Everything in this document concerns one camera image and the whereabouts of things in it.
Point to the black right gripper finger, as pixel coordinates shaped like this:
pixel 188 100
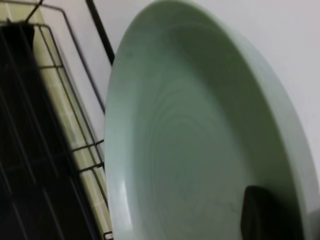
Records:
pixel 263 217

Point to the black drip tray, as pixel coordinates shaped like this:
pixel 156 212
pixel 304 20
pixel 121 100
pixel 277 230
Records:
pixel 41 194

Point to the light blue round plate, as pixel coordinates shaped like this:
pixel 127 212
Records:
pixel 194 115

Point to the black wire dish rack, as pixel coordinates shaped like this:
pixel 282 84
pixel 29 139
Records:
pixel 86 147

